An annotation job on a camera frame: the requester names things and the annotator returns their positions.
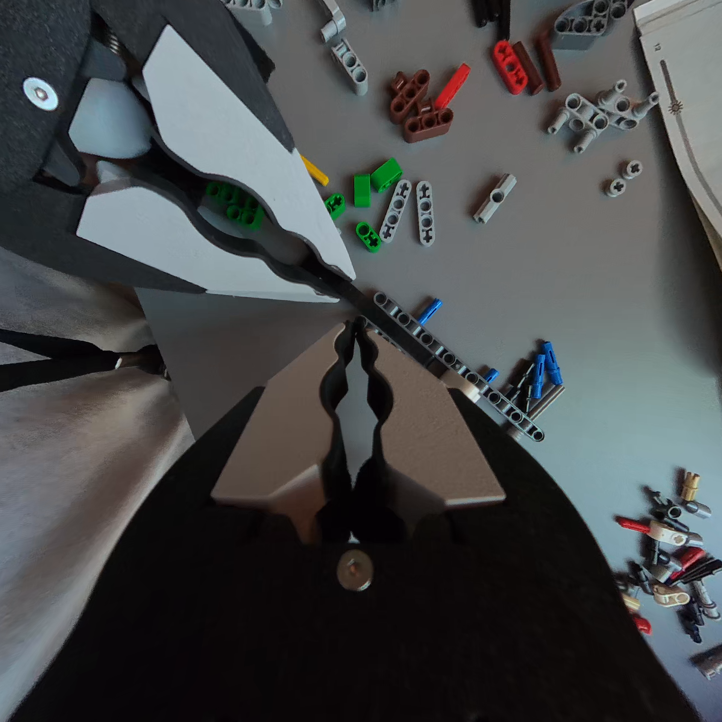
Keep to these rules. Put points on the single blue friction pin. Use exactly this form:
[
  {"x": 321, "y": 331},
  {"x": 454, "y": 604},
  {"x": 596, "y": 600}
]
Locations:
[
  {"x": 538, "y": 377},
  {"x": 553, "y": 364}
]

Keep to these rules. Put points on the red three-hole beam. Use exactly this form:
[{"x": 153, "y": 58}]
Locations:
[{"x": 510, "y": 66}]

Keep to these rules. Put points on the light grey angled connector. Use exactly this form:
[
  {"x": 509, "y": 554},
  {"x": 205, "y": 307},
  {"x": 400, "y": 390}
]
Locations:
[
  {"x": 589, "y": 136},
  {"x": 626, "y": 104},
  {"x": 567, "y": 113}
]

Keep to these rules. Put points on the green smooth block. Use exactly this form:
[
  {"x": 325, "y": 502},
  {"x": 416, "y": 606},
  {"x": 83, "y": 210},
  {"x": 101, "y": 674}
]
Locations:
[
  {"x": 386, "y": 175},
  {"x": 362, "y": 190}
]

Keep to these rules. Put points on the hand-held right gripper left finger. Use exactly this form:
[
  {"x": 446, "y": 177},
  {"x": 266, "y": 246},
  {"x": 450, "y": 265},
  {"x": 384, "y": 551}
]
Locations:
[{"x": 271, "y": 440}]

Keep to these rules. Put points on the light grey three-hole beam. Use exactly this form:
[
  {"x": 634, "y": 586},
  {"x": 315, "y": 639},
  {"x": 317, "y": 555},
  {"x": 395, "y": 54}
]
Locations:
[{"x": 349, "y": 66}]

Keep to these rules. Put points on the pile of mixed small connectors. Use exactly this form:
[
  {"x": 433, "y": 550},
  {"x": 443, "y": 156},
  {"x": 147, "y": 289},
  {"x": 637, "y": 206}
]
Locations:
[{"x": 671, "y": 553}]

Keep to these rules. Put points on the brown T-shaped beam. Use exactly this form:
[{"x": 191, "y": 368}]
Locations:
[
  {"x": 407, "y": 96},
  {"x": 430, "y": 123}
]

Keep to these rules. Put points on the dark grey axle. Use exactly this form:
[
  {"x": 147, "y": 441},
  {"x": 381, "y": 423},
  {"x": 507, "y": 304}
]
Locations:
[{"x": 546, "y": 403}]

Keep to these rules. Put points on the instruction booklet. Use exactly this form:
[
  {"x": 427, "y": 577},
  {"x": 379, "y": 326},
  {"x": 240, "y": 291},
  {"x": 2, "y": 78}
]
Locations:
[{"x": 694, "y": 84}]

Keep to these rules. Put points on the thin light grey liftarm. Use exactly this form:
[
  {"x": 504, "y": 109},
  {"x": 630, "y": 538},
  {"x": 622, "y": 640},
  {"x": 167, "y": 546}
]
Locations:
[
  {"x": 426, "y": 213},
  {"x": 395, "y": 211}
]

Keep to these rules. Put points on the black grey beam assembly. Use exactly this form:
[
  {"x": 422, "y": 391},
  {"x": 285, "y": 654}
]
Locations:
[{"x": 428, "y": 341}]

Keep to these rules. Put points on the green two-hole beam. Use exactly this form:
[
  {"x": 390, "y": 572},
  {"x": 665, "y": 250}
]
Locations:
[
  {"x": 369, "y": 237},
  {"x": 335, "y": 206}
]

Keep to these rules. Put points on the light grey bent connector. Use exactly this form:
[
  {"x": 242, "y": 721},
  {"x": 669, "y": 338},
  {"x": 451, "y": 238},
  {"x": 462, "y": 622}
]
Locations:
[{"x": 333, "y": 20}]

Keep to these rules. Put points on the thin brown beam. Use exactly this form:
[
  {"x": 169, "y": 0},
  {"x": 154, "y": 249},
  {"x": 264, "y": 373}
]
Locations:
[
  {"x": 528, "y": 67},
  {"x": 548, "y": 61}
]

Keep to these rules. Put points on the dark grey curved liftarm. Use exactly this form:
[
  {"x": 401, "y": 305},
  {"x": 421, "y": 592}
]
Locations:
[{"x": 592, "y": 16}]

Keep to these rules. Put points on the yellow axle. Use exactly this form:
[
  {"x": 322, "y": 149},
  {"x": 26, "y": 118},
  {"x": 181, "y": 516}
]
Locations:
[{"x": 314, "y": 170}]

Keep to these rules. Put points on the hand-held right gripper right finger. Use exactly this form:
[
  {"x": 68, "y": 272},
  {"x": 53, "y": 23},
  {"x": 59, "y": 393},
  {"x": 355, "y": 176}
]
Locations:
[{"x": 440, "y": 445}]

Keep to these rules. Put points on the small grey bush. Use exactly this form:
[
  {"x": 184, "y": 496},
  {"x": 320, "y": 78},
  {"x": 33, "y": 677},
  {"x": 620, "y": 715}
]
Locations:
[
  {"x": 632, "y": 168},
  {"x": 615, "y": 187}
]

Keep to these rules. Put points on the thin black pin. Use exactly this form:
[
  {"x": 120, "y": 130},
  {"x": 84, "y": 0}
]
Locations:
[{"x": 523, "y": 389}]

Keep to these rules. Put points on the grey axle connector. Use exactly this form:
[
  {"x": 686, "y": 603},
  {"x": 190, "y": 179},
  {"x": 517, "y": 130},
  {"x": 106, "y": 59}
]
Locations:
[{"x": 495, "y": 197}]

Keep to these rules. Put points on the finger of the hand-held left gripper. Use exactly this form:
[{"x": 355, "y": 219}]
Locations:
[
  {"x": 225, "y": 124},
  {"x": 169, "y": 248}
]

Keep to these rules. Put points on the light grey holed beam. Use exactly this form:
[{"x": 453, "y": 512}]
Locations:
[{"x": 254, "y": 4}]

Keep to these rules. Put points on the red technic axle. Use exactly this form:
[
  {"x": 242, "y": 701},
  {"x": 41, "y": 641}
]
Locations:
[{"x": 452, "y": 84}]

